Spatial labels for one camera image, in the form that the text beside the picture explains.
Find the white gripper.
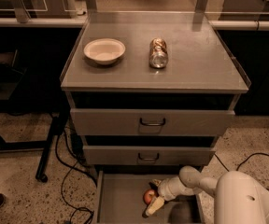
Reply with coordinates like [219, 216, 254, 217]
[145, 176, 200, 217]

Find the red apple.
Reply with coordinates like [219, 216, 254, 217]
[143, 189, 158, 205]

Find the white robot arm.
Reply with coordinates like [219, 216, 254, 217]
[144, 166, 269, 224]

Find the grey bottom drawer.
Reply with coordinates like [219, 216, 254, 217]
[92, 172, 205, 224]

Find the grey drawer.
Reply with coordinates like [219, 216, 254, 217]
[92, 172, 205, 224]
[70, 108, 234, 136]
[83, 146, 215, 166]

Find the grey middle drawer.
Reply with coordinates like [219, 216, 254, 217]
[83, 146, 215, 166]

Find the grey metal drawer cabinet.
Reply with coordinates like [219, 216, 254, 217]
[61, 12, 250, 174]

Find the grey top drawer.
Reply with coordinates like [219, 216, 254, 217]
[70, 108, 234, 136]

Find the crushed aluminium soda can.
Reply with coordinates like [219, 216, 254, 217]
[149, 38, 168, 69]

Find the white paper bowl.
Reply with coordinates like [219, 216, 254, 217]
[83, 38, 126, 65]

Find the black floor cable left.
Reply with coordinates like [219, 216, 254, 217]
[54, 128, 98, 224]

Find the black floor cable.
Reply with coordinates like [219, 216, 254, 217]
[54, 128, 98, 224]
[214, 152, 269, 192]

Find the black floor cable right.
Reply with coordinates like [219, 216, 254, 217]
[214, 152, 269, 192]

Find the black table leg frame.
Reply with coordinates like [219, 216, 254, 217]
[0, 112, 69, 183]

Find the white horizontal rail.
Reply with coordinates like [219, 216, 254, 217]
[0, 18, 269, 31]

